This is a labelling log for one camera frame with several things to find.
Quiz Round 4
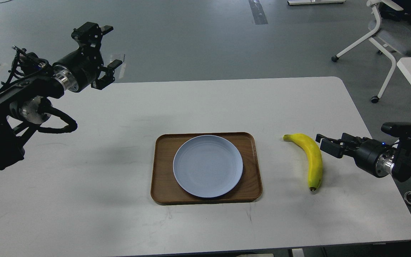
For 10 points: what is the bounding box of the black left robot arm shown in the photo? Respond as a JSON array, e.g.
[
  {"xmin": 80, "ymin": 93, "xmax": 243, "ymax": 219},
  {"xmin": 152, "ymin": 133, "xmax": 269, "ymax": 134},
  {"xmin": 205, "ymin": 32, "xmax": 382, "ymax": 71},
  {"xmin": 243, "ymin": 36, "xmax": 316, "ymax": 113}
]
[{"xmin": 0, "ymin": 22, "xmax": 123, "ymax": 170}]

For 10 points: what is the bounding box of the brown wooden tray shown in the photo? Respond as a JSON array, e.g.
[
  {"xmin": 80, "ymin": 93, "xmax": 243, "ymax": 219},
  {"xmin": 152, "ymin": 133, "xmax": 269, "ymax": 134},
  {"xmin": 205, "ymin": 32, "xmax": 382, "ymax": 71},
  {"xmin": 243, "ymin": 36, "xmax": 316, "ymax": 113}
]
[{"xmin": 151, "ymin": 132, "xmax": 263, "ymax": 205}]

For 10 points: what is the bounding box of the white desk base bar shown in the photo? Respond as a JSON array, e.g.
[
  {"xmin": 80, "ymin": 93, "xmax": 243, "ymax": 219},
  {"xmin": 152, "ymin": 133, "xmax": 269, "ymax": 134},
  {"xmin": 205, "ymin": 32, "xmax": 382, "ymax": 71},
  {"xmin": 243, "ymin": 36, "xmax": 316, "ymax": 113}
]
[{"xmin": 287, "ymin": 0, "xmax": 346, "ymax": 6}]

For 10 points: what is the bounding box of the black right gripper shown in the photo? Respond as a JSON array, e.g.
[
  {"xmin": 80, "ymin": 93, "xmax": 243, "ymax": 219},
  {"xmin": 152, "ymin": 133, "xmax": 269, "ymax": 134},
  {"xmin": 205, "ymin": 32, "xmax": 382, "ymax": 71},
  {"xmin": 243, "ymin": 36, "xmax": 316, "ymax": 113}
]
[{"xmin": 315, "ymin": 133, "xmax": 395, "ymax": 178}]

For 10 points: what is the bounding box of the yellow banana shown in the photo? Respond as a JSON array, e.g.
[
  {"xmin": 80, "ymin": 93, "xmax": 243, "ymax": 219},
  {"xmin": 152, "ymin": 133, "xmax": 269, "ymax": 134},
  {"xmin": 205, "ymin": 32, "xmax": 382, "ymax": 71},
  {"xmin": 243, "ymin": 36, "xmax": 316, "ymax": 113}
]
[{"xmin": 283, "ymin": 133, "xmax": 323, "ymax": 192}]

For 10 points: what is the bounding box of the white grey office chair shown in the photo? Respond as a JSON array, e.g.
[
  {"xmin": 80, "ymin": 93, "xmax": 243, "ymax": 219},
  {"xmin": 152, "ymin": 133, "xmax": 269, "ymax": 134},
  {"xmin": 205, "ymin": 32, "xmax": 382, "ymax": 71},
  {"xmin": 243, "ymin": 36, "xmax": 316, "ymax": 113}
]
[{"xmin": 331, "ymin": 0, "xmax": 411, "ymax": 104}]

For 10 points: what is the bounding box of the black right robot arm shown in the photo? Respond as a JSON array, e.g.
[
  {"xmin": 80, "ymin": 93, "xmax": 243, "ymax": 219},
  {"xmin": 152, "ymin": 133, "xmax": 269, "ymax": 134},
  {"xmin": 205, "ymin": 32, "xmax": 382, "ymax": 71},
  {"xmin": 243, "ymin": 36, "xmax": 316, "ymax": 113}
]
[{"xmin": 315, "ymin": 122, "xmax": 411, "ymax": 206}]

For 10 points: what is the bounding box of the light blue round plate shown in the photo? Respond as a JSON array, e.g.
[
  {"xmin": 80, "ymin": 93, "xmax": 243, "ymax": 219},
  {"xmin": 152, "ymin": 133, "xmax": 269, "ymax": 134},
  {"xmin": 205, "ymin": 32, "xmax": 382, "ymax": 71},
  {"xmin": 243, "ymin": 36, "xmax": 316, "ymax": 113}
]
[{"xmin": 172, "ymin": 135, "xmax": 244, "ymax": 198}]

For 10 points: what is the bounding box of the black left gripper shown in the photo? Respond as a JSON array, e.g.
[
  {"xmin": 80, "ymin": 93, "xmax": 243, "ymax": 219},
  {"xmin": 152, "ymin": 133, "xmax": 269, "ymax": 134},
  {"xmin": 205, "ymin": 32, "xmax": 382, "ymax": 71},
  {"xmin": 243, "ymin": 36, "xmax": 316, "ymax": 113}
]
[{"xmin": 53, "ymin": 22, "xmax": 123, "ymax": 93}]

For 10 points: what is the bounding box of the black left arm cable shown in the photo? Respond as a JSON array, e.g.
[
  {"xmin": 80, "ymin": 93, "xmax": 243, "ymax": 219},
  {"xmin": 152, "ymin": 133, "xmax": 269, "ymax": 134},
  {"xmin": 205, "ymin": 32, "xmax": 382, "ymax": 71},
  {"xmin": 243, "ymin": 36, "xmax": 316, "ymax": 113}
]
[{"xmin": 36, "ymin": 106, "xmax": 78, "ymax": 134}]

